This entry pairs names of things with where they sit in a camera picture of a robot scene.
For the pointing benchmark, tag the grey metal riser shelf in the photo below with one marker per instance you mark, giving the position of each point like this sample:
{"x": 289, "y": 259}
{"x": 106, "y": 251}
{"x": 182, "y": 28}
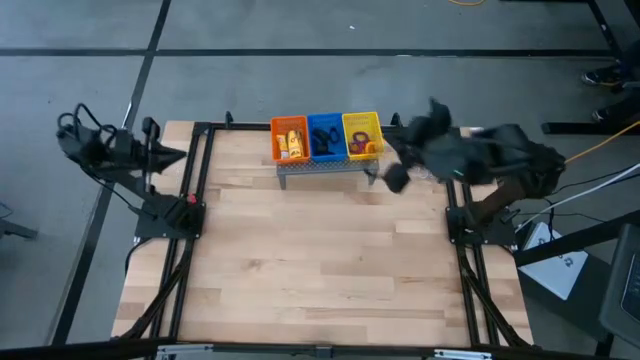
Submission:
{"x": 325, "y": 167}

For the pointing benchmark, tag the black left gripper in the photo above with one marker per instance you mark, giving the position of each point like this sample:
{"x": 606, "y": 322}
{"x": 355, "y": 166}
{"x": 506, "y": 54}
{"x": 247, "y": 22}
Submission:
{"x": 131, "y": 150}

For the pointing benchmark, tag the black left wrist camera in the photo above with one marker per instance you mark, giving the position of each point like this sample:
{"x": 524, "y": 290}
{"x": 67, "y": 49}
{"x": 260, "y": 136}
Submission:
{"x": 149, "y": 127}

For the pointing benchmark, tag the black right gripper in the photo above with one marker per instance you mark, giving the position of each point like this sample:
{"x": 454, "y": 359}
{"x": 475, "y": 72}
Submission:
{"x": 427, "y": 130}

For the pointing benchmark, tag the orange plastic basket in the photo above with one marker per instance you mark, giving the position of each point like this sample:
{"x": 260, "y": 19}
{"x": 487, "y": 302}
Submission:
{"x": 290, "y": 122}

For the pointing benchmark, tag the white box device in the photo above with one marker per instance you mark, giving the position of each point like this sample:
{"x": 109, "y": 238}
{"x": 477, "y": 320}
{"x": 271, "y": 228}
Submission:
{"x": 552, "y": 265}

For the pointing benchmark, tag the blue plastic basket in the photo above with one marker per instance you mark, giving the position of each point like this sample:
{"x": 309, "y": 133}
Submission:
{"x": 327, "y": 120}

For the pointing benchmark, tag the large black binder clip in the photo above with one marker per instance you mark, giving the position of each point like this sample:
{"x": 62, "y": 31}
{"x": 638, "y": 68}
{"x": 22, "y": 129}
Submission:
{"x": 320, "y": 142}

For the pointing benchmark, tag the yellow crayon box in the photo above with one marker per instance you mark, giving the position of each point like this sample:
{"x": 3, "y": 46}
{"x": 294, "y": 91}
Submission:
{"x": 295, "y": 145}
{"x": 282, "y": 147}

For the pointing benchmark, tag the black side desk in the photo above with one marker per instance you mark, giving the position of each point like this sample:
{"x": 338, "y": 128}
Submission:
{"x": 575, "y": 240}

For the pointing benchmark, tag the black front crossbar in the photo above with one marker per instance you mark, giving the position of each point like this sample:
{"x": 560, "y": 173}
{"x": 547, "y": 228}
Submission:
{"x": 325, "y": 351}

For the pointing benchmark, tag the yellow plastic basket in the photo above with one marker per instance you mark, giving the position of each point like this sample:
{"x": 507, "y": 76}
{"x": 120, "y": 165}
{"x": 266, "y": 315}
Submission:
{"x": 362, "y": 119}

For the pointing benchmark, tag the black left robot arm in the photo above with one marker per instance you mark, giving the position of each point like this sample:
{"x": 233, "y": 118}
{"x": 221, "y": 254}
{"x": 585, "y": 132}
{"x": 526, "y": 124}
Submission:
{"x": 100, "y": 150}

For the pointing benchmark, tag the person's shoe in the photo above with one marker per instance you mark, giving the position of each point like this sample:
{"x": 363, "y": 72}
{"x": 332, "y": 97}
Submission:
{"x": 602, "y": 76}
{"x": 607, "y": 114}

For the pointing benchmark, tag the black table leg frame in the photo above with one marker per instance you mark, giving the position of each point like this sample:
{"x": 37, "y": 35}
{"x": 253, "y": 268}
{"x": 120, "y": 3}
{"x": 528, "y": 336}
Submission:
{"x": 575, "y": 128}

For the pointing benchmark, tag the grey chair base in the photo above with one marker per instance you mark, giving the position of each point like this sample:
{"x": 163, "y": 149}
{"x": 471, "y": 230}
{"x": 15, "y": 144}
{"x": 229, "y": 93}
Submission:
{"x": 15, "y": 229}

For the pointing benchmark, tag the black aluminium table frame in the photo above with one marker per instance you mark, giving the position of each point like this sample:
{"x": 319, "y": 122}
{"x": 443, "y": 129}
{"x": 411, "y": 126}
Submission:
{"x": 240, "y": 126}

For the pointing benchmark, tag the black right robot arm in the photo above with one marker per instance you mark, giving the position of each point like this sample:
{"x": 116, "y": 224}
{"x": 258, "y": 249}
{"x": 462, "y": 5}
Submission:
{"x": 480, "y": 155}

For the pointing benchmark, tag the grey monitor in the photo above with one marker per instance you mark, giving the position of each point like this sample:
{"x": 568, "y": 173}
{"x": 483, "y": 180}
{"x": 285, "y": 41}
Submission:
{"x": 625, "y": 290}

